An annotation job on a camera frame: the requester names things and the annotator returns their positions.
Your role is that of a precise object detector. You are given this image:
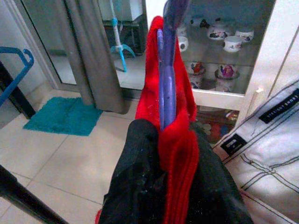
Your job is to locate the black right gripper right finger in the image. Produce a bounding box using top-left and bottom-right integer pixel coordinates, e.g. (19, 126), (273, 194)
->
(186, 123), (254, 224)

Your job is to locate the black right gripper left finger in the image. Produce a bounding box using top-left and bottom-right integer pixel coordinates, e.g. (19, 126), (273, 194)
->
(99, 119), (169, 224)

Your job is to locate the red shirt with plaid lining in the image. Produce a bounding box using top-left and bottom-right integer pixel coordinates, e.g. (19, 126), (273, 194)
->
(94, 15), (199, 224)

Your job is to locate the purple plastic hanger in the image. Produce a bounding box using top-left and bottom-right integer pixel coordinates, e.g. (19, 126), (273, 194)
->
(157, 0), (191, 131)

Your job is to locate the blue plastic hanger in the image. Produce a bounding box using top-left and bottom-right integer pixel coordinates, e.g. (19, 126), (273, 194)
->
(0, 46), (35, 107)

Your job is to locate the colourful patterned item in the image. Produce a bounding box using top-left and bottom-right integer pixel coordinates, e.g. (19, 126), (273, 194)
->
(196, 106), (239, 143)

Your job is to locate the white jacket with black labels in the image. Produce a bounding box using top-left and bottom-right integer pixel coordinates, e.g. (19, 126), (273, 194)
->
(212, 79), (299, 224)

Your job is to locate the teal floor mat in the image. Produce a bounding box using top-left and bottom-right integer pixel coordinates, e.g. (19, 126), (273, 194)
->
(22, 97), (103, 137)

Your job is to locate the black and chrome clothes rack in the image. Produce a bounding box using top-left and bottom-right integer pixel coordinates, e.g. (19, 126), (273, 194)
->
(0, 60), (68, 224)

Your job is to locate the grey curtain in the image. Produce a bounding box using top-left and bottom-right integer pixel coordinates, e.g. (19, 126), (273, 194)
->
(64, 0), (130, 115)

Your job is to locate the painted ceramic jar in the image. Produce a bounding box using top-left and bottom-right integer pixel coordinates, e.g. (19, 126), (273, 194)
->
(214, 64), (241, 92)
(188, 61), (206, 89)

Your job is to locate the white ceramic cup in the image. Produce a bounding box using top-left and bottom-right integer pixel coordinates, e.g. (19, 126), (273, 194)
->
(178, 36), (189, 52)

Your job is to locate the light blue tripod stand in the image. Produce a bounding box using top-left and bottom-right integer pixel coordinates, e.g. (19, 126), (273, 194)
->
(109, 0), (136, 73)

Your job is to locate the white ceramic bowl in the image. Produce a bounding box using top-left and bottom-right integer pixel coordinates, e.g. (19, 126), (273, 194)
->
(223, 36), (243, 53)
(235, 29), (255, 43)

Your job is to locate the sliding glass door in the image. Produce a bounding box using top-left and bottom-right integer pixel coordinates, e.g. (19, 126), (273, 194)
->
(7, 0), (148, 94)

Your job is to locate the white glass door cabinet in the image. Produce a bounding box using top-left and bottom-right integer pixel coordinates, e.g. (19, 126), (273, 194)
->
(144, 0), (299, 145)

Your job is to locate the white painted ceramic teapot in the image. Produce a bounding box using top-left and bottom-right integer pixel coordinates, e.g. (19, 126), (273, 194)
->
(206, 21), (232, 41)

